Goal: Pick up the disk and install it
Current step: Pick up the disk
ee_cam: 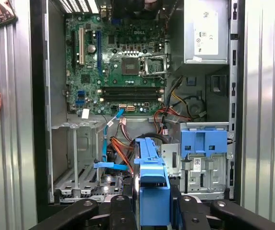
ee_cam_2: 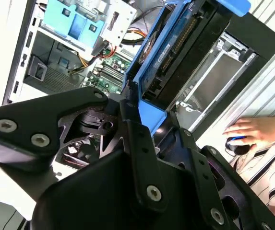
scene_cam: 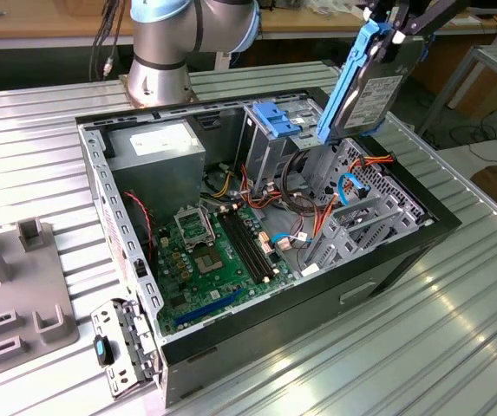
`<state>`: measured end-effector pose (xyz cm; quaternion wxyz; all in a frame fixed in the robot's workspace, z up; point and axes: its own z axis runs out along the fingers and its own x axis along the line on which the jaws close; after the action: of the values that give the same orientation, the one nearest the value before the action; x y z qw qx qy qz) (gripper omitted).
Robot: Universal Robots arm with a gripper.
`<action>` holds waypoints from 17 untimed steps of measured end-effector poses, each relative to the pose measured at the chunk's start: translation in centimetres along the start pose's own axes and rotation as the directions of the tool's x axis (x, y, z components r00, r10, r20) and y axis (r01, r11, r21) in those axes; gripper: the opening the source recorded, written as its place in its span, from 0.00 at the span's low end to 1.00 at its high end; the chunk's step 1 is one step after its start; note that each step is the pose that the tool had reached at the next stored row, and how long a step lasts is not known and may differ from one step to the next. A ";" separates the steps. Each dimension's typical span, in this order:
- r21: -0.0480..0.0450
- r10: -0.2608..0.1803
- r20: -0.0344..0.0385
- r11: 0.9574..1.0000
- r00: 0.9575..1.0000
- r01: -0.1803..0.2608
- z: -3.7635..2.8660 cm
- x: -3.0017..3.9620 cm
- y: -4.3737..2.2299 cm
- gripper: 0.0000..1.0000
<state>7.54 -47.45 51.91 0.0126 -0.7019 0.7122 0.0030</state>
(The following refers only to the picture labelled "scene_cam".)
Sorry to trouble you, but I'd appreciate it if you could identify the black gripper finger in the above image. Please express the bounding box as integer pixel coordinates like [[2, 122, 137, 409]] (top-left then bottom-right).
[[403, 0, 470, 44], [363, 0, 405, 44]]

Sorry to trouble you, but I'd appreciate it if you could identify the hard disk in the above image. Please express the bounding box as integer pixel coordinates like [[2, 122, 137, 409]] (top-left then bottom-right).
[[316, 19, 429, 146]]

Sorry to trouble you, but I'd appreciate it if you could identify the orange power wire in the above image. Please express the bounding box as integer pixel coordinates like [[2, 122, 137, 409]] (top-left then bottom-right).
[[347, 151, 396, 174]]

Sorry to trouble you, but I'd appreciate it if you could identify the perforated metal disk bay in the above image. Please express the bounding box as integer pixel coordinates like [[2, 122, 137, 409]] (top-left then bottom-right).
[[304, 138, 434, 278]]

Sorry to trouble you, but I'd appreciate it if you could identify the flat cardboard piece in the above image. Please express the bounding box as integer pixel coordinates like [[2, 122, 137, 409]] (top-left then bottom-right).
[[441, 10, 481, 26]]

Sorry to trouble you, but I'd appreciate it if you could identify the large brown cardboard box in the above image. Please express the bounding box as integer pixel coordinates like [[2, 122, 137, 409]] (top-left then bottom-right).
[[408, 38, 497, 120]]

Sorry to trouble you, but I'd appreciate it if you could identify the white board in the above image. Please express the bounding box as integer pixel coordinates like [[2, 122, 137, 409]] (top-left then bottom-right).
[[436, 139, 497, 174]]

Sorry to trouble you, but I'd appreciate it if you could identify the blue plastic drive latch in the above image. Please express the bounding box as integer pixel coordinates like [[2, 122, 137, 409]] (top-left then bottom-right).
[[252, 101, 304, 139]]

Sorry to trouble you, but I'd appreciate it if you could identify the grey metal drive cage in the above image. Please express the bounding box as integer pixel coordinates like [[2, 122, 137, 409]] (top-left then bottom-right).
[[237, 97, 344, 192]]

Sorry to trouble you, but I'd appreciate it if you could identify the black RAM slot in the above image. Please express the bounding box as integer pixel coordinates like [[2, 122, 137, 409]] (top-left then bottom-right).
[[219, 209, 269, 285], [232, 205, 281, 276], [227, 206, 277, 279], [223, 208, 273, 283]]

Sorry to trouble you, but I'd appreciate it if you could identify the metal socket cover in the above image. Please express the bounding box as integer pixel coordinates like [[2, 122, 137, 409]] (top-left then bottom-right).
[[173, 206, 214, 250]]

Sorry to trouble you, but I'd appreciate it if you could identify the grey power supply unit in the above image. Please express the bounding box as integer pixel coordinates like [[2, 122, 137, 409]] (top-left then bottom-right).
[[105, 119, 207, 222]]

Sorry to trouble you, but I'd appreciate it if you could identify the CPU socket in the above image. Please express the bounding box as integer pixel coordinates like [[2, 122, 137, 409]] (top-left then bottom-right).
[[191, 244, 226, 276]]

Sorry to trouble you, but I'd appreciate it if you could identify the green motherboard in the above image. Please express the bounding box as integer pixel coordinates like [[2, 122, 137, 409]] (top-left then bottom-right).
[[151, 203, 297, 337]]

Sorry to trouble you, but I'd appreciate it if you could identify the black open PC case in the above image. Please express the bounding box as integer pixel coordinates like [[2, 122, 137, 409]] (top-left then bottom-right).
[[74, 85, 464, 408]]

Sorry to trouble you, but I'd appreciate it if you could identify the blue expansion slot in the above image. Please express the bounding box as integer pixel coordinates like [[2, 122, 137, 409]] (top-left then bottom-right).
[[173, 289, 245, 328]]

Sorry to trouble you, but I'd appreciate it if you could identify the long wooden desk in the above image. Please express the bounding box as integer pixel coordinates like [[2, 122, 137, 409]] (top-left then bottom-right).
[[0, 0, 497, 92]]

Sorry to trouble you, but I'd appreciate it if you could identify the grey parts rack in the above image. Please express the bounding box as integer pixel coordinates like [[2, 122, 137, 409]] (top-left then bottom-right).
[[0, 199, 81, 385]]

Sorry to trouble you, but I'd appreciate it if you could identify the blue data wire black plug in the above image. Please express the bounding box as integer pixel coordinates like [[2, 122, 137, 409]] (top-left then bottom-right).
[[337, 172, 369, 205]]

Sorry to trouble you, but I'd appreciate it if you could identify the black cable loop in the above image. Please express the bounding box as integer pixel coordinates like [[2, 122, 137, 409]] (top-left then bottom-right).
[[280, 149, 321, 214]]

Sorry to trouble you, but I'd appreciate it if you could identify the orange red wire bundle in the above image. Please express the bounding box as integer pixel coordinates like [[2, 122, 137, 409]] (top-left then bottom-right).
[[311, 199, 336, 242]]

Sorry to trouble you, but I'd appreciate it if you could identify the red yellow wire bundle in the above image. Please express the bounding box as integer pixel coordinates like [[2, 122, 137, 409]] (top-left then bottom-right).
[[226, 163, 286, 211]]

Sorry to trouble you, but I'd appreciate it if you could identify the yellow black wire bundle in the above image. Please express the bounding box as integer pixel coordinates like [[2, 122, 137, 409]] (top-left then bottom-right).
[[202, 168, 237, 199]]

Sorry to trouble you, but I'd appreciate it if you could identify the blue data wire grey plug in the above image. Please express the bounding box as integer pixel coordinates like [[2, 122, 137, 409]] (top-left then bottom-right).
[[271, 232, 314, 253]]

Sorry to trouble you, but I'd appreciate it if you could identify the red black twisted wire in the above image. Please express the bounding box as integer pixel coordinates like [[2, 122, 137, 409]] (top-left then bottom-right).
[[121, 190, 154, 265]]

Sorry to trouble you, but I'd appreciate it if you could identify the silver card retention bracket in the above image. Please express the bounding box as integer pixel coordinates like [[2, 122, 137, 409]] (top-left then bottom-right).
[[90, 297, 162, 399]]

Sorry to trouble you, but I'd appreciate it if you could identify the blue black bracket latch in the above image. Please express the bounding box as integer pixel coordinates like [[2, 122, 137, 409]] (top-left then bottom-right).
[[93, 334, 115, 368]]

